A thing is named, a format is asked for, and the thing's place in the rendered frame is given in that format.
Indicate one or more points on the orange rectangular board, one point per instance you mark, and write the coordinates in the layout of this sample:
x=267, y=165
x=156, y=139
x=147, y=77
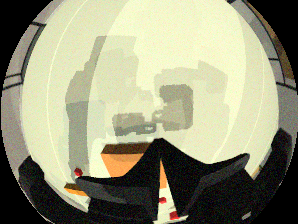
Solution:
x=75, y=189

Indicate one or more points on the orange square block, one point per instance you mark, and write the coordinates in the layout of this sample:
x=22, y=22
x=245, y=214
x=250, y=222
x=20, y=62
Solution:
x=119, y=158

